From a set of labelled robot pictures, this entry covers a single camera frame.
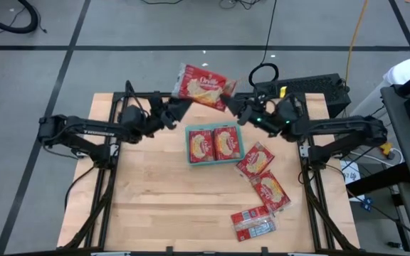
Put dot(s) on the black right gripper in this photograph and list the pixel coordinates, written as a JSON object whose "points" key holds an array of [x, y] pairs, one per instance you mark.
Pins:
{"points": [[254, 108]]}

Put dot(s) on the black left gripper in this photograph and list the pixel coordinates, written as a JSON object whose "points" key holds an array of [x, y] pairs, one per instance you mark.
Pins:
{"points": [[157, 115]]}

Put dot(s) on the red Orville popcorn bag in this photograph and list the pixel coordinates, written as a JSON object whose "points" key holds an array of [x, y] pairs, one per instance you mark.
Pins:
{"points": [[255, 160], [270, 192], [253, 224], [226, 142], [201, 145], [203, 87]]}

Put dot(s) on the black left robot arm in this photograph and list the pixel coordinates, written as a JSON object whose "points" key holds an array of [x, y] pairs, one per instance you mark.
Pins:
{"points": [[94, 129]]}

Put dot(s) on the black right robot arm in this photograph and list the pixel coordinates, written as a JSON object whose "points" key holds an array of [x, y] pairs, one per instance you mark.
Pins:
{"points": [[340, 125]]}

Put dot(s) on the teal translucent plastic basket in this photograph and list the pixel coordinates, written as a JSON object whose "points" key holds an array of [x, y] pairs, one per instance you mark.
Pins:
{"points": [[199, 127]]}

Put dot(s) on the white paper sheet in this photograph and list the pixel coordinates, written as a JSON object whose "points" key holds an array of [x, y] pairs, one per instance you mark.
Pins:
{"points": [[349, 174]]}

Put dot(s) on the yellow power plug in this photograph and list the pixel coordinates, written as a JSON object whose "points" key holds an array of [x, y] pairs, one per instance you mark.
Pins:
{"points": [[386, 149]]}

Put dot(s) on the black desk leg beam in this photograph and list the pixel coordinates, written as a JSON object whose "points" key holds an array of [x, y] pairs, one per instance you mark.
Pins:
{"points": [[379, 179]]}

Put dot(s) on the blue clip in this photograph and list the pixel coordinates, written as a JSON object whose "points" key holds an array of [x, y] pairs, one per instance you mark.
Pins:
{"points": [[367, 203]]}

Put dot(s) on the white bin bag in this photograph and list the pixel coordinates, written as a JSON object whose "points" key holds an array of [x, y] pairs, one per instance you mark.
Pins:
{"points": [[408, 69]]}

